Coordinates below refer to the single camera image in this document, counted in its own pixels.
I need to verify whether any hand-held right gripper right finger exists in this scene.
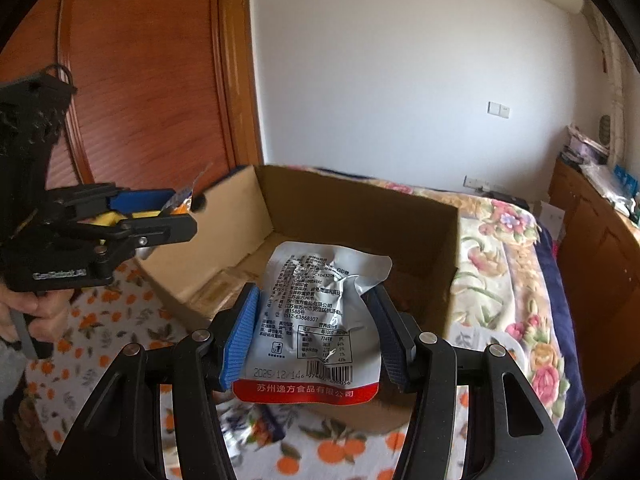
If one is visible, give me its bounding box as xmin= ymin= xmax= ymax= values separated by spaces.
xmin=365 ymin=287 xmax=578 ymax=480

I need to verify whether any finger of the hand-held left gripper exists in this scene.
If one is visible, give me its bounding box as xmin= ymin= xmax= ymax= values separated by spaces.
xmin=94 ymin=214 xmax=197 ymax=267
xmin=107 ymin=189 xmax=182 ymax=212

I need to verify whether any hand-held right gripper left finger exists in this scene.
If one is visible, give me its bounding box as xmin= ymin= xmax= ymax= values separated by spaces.
xmin=47 ymin=282 xmax=261 ymax=480

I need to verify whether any orange foil candy wrapper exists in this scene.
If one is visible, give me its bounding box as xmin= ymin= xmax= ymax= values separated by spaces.
xmin=162 ymin=162 xmax=213 ymax=216

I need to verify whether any brown wafer packet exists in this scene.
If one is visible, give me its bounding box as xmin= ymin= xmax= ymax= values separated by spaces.
xmin=187 ymin=267 xmax=248 ymax=313

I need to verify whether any large silver red snack pouch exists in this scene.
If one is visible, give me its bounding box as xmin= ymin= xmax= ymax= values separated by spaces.
xmin=231 ymin=241 xmax=393 ymax=405

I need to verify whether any brown cardboard box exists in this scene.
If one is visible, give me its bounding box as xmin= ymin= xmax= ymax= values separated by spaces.
xmin=134 ymin=164 xmax=461 ymax=436

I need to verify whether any person's left hand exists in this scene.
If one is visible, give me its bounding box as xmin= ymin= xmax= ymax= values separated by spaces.
xmin=0 ymin=282 xmax=71 ymax=356

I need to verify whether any yellow plush toy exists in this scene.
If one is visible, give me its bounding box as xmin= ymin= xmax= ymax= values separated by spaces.
xmin=82 ymin=211 xmax=161 ymax=248

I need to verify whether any orange fruit print cloth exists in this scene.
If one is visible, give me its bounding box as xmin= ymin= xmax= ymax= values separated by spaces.
xmin=25 ymin=260 xmax=416 ymax=480

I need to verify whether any floral blanket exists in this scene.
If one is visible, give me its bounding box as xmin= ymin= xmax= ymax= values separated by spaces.
xmin=400 ymin=187 xmax=573 ymax=441

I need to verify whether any wooden slatted wardrobe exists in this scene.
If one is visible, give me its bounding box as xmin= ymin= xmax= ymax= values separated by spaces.
xmin=0 ymin=0 xmax=266 ymax=201

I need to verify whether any navy blue blanket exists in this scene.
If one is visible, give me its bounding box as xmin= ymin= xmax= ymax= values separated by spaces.
xmin=537 ymin=225 xmax=591 ymax=471

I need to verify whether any white paper box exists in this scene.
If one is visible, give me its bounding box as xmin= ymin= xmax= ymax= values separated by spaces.
xmin=539 ymin=201 xmax=568 ymax=243

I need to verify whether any wooden counter cabinet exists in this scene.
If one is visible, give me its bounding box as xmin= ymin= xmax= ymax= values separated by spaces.
xmin=547 ymin=157 xmax=640 ymax=411

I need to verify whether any pink storage box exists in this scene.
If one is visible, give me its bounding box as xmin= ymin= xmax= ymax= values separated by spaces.
xmin=565 ymin=125 xmax=608 ymax=166

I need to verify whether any row of blue bottles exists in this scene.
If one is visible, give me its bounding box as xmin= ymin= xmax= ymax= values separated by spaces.
xmin=612 ymin=164 xmax=640 ymax=198

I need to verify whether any pale patterned curtain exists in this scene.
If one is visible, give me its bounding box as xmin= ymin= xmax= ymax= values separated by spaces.
xmin=587 ymin=10 xmax=633 ymax=161

